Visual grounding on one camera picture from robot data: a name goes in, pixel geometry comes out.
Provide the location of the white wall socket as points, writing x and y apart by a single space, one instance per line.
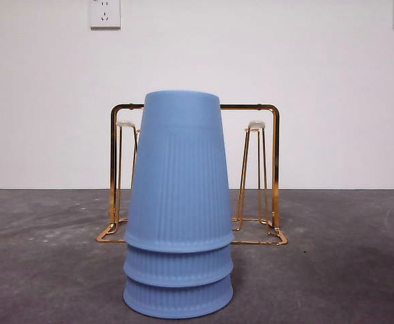
104 13

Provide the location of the blue ribbed plastic cup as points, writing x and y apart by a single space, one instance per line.
178 265
178 300
179 168

